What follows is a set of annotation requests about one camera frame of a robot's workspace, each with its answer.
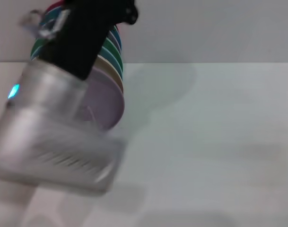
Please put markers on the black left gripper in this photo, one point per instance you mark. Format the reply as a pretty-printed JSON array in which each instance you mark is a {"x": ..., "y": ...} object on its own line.
[{"x": 87, "y": 35}]

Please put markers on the grey lavender plate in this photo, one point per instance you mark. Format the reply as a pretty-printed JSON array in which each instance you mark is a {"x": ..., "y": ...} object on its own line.
[{"x": 114, "y": 39}]

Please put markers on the dark green plate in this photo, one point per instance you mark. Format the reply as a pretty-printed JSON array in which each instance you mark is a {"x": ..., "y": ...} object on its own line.
[{"x": 115, "y": 53}]

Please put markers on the light blue plate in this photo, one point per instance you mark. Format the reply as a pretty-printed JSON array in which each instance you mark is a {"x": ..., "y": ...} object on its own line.
[{"x": 113, "y": 62}]

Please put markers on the beige plate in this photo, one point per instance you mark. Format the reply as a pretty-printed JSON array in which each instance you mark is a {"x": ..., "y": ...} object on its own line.
[{"x": 113, "y": 75}]

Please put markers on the purple plate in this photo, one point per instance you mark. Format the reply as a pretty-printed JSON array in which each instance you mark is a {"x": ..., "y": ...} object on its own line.
[{"x": 106, "y": 104}]

